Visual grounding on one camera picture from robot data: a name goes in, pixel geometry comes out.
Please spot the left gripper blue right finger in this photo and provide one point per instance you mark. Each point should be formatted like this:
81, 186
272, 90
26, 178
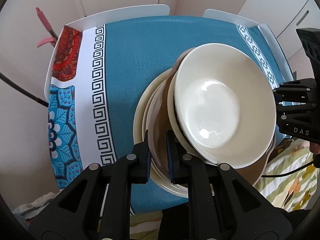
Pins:
222, 204

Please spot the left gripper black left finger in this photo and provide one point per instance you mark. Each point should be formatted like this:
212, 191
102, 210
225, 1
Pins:
96, 204

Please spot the white ribbed bowl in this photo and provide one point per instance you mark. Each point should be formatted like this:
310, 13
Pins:
224, 105

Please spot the large yellow duck plate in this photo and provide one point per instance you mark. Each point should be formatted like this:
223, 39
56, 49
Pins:
138, 117

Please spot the plain white plate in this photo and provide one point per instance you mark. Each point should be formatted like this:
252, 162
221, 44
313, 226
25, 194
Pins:
156, 175

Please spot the brown square bowl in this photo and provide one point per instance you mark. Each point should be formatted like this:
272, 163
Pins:
220, 107

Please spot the cream yellow bowl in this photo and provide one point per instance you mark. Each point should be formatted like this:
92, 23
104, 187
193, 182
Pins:
174, 124

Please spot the person's right hand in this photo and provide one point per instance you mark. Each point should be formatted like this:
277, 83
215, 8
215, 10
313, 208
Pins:
314, 148

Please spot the striped floral bedding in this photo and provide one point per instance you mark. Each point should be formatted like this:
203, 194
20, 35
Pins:
291, 193

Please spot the white wardrobe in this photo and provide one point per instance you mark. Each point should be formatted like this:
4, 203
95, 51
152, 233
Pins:
284, 17

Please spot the blue patterned tablecloth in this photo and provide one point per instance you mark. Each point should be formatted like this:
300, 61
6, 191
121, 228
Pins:
93, 96

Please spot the pink mop handle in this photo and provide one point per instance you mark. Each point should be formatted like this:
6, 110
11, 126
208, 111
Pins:
52, 39

